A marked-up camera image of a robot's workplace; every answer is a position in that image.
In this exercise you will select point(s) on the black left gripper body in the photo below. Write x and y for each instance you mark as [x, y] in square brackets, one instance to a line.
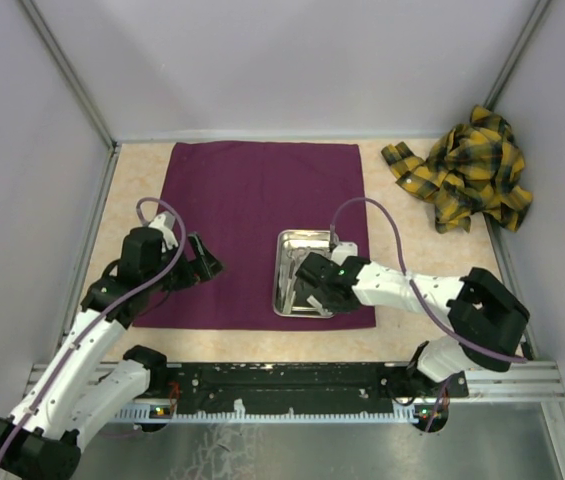
[188, 273]

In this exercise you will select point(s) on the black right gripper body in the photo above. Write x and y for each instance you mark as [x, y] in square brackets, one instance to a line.
[332, 305]

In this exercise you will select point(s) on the steel instrument tray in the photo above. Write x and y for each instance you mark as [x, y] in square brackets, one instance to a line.
[293, 246]

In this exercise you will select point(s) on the purple cloth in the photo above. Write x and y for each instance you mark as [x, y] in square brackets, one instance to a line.
[239, 196]

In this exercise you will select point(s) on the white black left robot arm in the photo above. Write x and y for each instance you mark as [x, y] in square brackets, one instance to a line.
[45, 434]

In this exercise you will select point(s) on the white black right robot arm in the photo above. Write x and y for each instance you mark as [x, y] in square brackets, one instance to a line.
[481, 320]

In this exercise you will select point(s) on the surgical scissors steel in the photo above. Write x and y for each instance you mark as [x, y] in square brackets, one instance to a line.
[294, 257]

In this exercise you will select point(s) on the white packaged blade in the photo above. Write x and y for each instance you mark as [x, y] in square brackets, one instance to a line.
[314, 303]

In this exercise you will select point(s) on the white packaged instrument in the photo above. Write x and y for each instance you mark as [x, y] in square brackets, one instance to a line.
[287, 295]

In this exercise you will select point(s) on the yellow plaid shirt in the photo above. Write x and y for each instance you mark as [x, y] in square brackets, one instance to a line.
[475, 167]

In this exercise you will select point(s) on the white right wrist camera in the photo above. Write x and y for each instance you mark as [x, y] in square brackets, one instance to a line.
[342, 251]

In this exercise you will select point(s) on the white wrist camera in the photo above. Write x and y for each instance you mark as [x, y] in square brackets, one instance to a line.
[342, 251]
[164, 222]

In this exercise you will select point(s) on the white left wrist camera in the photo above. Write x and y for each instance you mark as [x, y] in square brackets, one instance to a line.
[164, 222]

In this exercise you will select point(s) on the aluminium frame rail front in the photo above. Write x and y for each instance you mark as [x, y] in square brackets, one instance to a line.
[534, 382]

